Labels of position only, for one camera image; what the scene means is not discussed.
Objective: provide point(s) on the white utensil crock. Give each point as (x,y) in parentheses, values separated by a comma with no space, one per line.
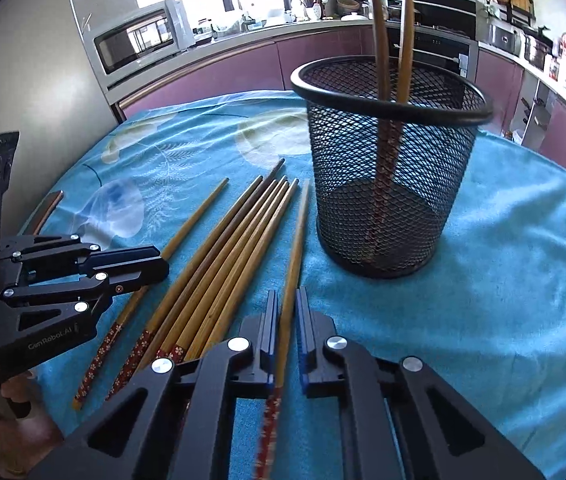
(315,11)

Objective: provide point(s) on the black mesh utensil holder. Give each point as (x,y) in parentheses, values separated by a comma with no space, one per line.
(423,185)

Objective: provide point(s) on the steel stock pot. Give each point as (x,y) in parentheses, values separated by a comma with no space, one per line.
(535,51)

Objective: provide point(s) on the blue floral tablecloth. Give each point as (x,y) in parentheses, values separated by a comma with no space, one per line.
(488,260)

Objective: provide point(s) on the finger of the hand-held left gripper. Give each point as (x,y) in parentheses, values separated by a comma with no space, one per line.
(133,277)
(128,255)

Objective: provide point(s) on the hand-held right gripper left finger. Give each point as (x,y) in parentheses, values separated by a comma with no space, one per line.
(269,345)

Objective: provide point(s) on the brown wooden chopstick red end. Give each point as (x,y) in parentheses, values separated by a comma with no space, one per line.
(202,260)

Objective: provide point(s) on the silver microwave oven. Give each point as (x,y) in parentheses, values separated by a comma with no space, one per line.
(133,42)

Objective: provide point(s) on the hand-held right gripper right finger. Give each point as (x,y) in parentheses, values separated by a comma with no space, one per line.
(313,355)

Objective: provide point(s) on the brown clay pot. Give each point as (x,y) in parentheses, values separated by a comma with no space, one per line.
(348,6)

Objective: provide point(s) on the grey kitchen countertop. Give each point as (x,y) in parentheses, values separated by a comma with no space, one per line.
(263,35)

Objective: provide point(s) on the black built-in oven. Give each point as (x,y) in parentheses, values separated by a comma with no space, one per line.
(443,52)

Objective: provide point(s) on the purple kitchen cabinets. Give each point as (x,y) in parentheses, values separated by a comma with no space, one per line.
(213,80)

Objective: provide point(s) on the person's left hand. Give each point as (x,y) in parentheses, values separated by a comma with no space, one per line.
(18,440)

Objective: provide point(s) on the light bamboo chopstick red end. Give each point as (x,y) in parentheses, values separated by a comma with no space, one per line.
(407,35)
(254,260)
(228,260)
(193,225)
(293,270)
(241,260)

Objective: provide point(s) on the silver rice cooker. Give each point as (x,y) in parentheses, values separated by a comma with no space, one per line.
(503,40)

